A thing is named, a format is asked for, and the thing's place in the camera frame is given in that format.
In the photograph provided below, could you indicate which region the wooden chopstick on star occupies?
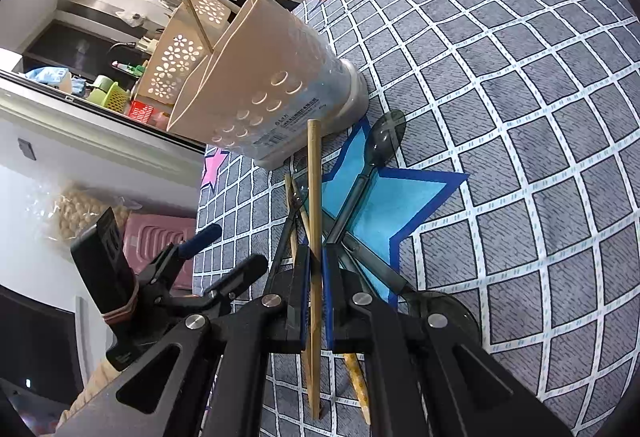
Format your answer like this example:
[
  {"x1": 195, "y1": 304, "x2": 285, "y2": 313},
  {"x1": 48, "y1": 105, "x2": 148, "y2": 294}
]
[{"x1": 291, "y1": 178, "x2": 311, "y2": 242}]

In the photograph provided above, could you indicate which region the wooden chopstick in holder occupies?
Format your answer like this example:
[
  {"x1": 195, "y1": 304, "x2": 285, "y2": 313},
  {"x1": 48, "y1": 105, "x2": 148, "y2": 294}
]
[{"x1": 181, "y1": 0, "x2": 214, "y2": 54}]

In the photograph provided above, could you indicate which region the dark translucent fork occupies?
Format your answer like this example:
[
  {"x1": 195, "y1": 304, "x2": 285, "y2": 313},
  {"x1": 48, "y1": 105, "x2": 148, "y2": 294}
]
[{"x1": 264, "y1": 172, "x2": 299, "y2": 294}]

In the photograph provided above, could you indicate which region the green plastic basket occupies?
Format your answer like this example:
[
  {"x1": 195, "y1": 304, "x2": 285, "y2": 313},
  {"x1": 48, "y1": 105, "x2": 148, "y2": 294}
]
[{"x1": 88, "y1": 82, "x2": 130, "y2": 113}]

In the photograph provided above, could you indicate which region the plain wooden chopstick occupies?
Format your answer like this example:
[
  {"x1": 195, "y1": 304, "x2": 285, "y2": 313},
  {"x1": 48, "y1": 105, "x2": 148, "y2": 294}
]
[{"x1": 307, "y1": 120, "x2": 322, "y2": 420}]

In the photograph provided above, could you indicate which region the beige perforated storage cart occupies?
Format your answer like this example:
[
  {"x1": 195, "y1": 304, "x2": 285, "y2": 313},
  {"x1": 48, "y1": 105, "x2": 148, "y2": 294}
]
[{"x1": 136, "y1": 0, "x2": 240, "y2": 108}]

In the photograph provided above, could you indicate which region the grey checked star tablecloth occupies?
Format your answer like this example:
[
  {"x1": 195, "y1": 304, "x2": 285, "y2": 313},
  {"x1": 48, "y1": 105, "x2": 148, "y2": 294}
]
[{"x1": 192, "y1": 0, "x2": 640, "y2": 437}]

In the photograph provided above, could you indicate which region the bag of dried beans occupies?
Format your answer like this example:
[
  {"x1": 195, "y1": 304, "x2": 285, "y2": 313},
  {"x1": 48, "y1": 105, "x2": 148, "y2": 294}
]
[{"x1": 28, "y1": 184, "x2": 138, "y2": 244}]

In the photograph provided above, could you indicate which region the pink plastic stool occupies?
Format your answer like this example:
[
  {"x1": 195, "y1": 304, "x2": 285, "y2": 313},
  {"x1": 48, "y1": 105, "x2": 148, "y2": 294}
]
[{"x1": 122, "y1": 213, "x2": 195, "y2": 275}]

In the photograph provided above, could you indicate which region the beige plastic utensil holder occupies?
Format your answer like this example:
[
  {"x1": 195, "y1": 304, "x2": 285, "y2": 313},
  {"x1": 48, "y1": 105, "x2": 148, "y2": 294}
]
[{"x1": 167, "y1": 0, "x2": 369, "y2": 170}]

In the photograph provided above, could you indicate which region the wooden chopstick with patterned end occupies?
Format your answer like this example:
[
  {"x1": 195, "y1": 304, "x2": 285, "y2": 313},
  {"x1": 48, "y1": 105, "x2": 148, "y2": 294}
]
[{"x1": 283, "y1": 172, "x2": 372, "y2": 426}]

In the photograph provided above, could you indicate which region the translucent spoon with black handle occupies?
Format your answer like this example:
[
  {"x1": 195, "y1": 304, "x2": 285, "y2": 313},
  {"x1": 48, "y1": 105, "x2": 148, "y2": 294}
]
[{"x1": 326, "y1": 109, "x2": 406, "y2": 244}]

